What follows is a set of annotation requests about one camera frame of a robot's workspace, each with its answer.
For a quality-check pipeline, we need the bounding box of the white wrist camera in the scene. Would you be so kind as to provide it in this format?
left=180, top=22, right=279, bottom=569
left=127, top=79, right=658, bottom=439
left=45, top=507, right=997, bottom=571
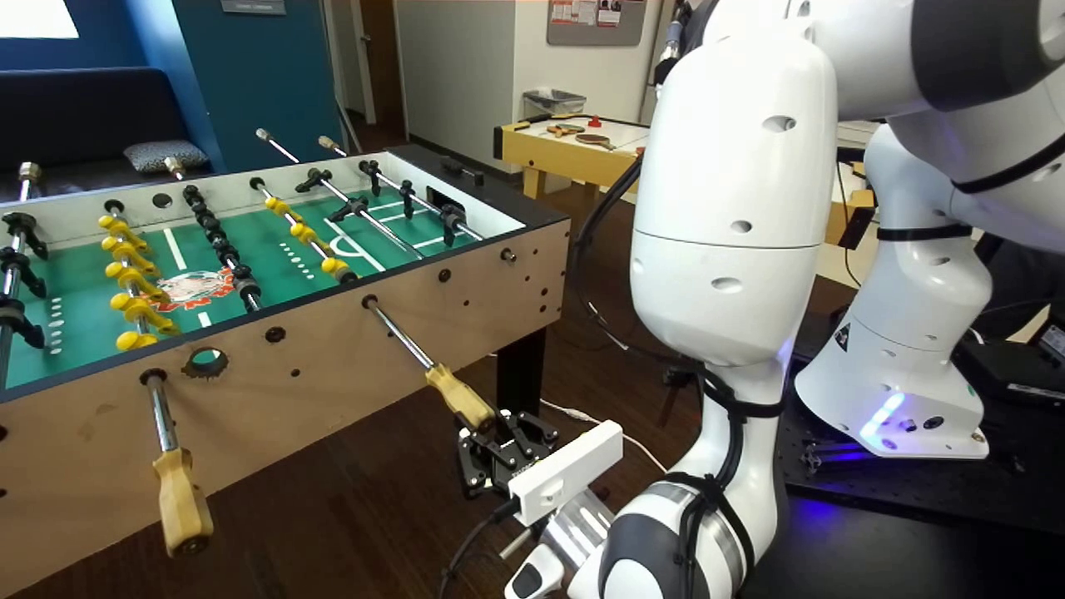
left=509, top=418, right=624, bottom=524

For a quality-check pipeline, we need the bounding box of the foosball table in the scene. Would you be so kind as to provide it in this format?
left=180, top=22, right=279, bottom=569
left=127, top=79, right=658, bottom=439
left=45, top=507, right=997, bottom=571
left=0, top=145, right=569, bottom=591

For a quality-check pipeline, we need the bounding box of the grey cushion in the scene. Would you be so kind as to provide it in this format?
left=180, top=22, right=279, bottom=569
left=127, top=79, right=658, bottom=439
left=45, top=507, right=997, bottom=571
left=124, top=139, right=210, bottom=174

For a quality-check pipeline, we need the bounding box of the rod with wooden handle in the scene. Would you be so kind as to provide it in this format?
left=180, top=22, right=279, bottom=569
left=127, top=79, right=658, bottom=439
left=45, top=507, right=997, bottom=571
left=97, top=198, right=212, bottom=555
left=251, top=175, right=498, bottom=430

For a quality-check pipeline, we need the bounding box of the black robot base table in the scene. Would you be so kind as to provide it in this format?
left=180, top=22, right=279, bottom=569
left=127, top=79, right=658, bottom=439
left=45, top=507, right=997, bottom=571
left=728, top=288, right=1065, bottom=599

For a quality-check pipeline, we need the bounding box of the white floor cable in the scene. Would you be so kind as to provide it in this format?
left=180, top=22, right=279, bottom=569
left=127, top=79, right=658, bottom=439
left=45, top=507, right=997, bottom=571
left=539, top=396, right=677, bottom=475

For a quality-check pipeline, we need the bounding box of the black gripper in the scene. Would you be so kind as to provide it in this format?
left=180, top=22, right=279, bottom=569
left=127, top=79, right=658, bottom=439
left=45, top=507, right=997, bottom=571
left=456, top=410, right=560, bottom=492

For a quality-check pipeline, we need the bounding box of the yellow air hockey table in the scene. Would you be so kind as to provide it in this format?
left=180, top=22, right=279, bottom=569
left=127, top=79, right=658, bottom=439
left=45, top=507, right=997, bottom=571
left=493, top=112, right=875, bottom=250

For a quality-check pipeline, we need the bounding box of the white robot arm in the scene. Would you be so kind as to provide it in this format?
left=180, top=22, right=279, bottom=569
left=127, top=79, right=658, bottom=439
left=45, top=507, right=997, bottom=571
left=502, top=0, right=1065, bottom=599

